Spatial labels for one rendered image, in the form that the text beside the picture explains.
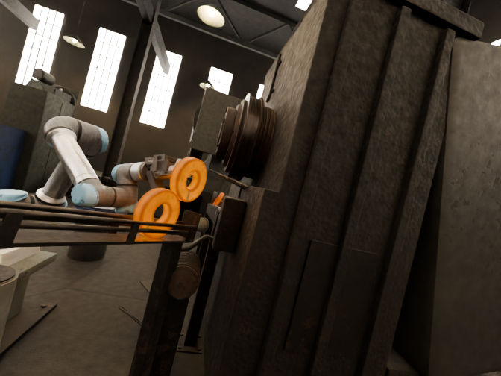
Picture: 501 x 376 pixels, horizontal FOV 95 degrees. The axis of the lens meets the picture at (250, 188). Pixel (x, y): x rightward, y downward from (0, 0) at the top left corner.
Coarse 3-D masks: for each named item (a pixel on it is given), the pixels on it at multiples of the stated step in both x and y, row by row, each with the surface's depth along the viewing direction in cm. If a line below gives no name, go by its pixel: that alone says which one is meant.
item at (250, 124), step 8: (248, 96) 115; (248, 104) 107; (256, 104) 110; (248, 112) 105; (256, 112) 108; (248, 120) 105; (256, 120) 106; (248, 128) 105; (256, 128) 106; (248, 136) 105; (240, 144) 105; (248, 144) 106; (240, 152) 107; (248, 152) 108; (240, 160) 110; (232, 168) 112; (240, 168) 113; (232, 176) 121; (240, 176) 119
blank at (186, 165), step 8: (184, 160) 75; (192, 160) 76; (200, 160) 80; (176, 168) 73; (184, 168) 73; (192, 168) 77; (200, 168) 81; (176, 176) 72; (184, 176) 75; (192, 176) 83; (200, 176) 82; (176, 184) 73; (184, 184) 76; (192, 184) 82; (200, 184) 83; (176, 192) 74; (184, 192) 77; (192, 192) 81; (200, 192) 85; (184, 200) 78; (192, 200) 82
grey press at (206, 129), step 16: (208, 96) 369; (224, 96) 378; (208, 112) 371; (224, 112) 380; (192, 128) 431; (208, 128) 373; (192, 144) 367; (208, 144) 375; (208, 160) 435; (208, 176) 406; (208, 192) 407; (224, 192) 418
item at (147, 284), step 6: (198, 198) 167; (162, 204) 166; (180, 204) 157; (186, 204) 161; (192, 204) 164; (198, 204) 168; (180, 210) 167; (192, 210) 165; (198, 210) 169; (180, 216) 168; (144, 282) 168; (150, 282) 170; (150, 288) 162
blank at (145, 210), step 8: (152, 192) 67; (160, 192) 68; (168, 192) 71; (144, 200) 65; (152, 200) 66; (160, 200) 68; (168, 200) 71; (176, 200) 74; (136, 208) 64; (144, 208) 64; (152, 208) 66; (168, 208) 73; (176, 208) 75; (136, 216) 64; (144, 216) 64; (152, 216) 67; (168, 216) 73; (176, 216) 76
